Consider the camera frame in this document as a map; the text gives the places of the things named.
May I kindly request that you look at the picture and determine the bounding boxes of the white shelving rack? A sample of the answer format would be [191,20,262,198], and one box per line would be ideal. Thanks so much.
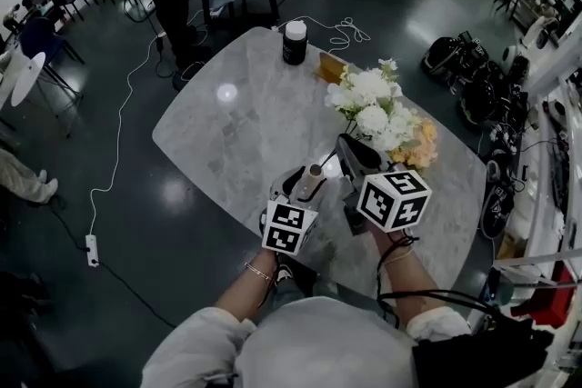
[508,35,582,278]

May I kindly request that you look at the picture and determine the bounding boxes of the black backpack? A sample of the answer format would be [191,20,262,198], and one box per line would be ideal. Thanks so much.
[420,35,465,81]
[457,31,490,74]
[458,79,501,126]

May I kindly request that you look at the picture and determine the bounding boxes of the person's left forearm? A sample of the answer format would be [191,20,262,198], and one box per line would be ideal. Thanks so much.
[213,247,278,323]

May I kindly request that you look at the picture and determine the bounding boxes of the white round side table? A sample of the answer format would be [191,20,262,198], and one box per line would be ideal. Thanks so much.
[9,51,47,108]

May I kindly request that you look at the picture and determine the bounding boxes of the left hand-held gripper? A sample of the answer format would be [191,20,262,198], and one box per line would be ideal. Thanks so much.
[259,166,330,256]

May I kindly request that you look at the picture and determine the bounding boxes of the white flowers bouquet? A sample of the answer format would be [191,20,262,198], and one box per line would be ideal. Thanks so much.
[316,57,426,172]

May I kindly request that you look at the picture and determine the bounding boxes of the black wrist cord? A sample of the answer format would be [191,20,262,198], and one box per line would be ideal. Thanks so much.
[375,229,420,274]

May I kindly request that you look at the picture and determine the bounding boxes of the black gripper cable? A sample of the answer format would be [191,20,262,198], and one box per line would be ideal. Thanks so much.
[376,288,501,319]

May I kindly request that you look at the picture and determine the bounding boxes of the white black standing device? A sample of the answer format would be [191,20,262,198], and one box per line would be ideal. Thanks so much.
[520,15,561,51]

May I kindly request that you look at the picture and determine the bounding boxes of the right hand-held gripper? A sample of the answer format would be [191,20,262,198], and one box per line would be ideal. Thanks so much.
[335,134,433,238]

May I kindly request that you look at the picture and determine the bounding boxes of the white marble table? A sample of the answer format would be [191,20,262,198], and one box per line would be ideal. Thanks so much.
[151,25,488,301]

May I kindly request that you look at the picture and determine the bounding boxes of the white power strip cable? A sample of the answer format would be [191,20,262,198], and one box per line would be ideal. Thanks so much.
[89,35,160,237]

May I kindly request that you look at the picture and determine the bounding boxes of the black floor cable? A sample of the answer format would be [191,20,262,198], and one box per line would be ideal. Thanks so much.
[47,204,178,331]

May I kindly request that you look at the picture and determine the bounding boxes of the person's right forearm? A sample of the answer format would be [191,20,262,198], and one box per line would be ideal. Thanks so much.
[375,229,440,323]

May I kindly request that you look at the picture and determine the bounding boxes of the white looped cable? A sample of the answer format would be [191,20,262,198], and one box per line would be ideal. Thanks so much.
[272,15,372,55]

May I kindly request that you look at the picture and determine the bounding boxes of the black bottle with white lid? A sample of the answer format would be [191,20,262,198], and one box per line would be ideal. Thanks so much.
[281,19,310,67]

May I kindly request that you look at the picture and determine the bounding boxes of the amber wooden box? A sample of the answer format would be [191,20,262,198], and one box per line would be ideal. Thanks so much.
[316,51,351,83]

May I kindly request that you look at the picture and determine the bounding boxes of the white power strip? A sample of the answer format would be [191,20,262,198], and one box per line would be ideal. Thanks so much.
[85,234,101,269]

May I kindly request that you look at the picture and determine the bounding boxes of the pink ceramic vase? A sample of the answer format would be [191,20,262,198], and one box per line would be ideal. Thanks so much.
[302,163,326,201]

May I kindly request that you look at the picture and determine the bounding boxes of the white black headset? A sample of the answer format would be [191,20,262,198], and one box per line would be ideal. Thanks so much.
[485,149,510,183]

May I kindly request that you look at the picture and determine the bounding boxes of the blue chair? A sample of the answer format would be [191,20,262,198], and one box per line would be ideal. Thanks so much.
[20,16,86,67]

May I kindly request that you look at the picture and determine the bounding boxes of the person's white top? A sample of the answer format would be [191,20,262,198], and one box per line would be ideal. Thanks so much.
[140,294,474,388]

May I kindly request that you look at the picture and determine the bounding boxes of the thin gold bracelet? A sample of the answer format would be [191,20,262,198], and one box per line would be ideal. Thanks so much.
[244,261,272,283]

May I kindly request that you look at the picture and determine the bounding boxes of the peach flowers bouquet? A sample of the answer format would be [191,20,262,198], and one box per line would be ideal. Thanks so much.
[390,120,440,172]

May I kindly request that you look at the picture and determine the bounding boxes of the black oval printed board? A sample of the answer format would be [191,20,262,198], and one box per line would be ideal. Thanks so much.
[480,184,517,241]

